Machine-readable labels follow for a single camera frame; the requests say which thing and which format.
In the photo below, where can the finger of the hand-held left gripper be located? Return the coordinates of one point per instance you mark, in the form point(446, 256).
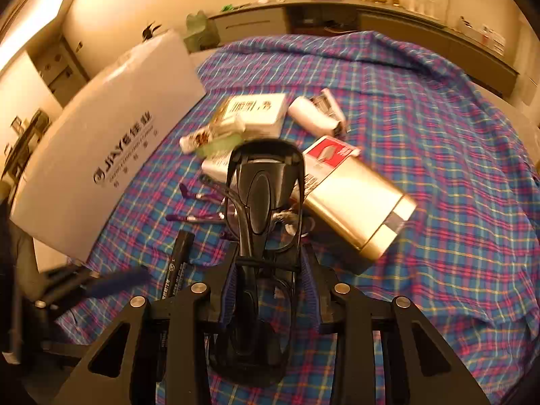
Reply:
point(118, 282)

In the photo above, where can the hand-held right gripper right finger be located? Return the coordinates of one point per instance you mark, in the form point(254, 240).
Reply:
point(310, 291)

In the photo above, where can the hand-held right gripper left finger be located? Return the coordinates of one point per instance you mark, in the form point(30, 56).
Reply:
point(230, 295)

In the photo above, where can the white printed storage box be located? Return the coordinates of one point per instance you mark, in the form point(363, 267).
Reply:
point(105, 135)

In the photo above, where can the small printed white tube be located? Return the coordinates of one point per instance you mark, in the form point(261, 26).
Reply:
point(198, 139)

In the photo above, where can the black marker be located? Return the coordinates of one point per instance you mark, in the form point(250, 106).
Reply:
point(179, 257)

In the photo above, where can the black eyeglasses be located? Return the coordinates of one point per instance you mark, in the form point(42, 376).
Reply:
point(304, 224)

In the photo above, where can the purple pen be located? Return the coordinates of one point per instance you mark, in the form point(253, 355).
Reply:
point(190, 218)
point(198, 194)

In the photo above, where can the gold metallic box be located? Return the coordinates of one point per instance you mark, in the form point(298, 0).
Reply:
point(358, 202)

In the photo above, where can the red staple box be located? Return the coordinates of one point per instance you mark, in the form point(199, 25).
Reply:
point(333, 152)

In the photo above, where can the pale green plastic item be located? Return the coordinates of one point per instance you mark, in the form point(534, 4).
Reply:
point(219, 147)

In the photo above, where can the blue plaid cloth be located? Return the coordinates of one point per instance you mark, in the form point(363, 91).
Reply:
point(443, 177)

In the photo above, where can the white stapler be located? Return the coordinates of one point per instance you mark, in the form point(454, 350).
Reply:
point(308, 114)

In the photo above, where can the white tissue packet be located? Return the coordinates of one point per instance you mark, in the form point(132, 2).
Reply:
point(261, 112)

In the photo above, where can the dark potted plant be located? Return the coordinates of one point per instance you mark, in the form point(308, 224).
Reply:
point(151, 30)

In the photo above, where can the green plastic chair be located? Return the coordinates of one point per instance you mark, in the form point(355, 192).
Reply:
point(200, 31)

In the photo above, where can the long grey sideboard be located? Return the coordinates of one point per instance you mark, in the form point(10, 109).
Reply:
point(379, 21)

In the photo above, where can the clear glass cups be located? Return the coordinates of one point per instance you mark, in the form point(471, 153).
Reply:
point(422, 2)

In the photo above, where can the white desktop organizer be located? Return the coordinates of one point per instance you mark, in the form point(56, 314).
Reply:
point(485, 33)

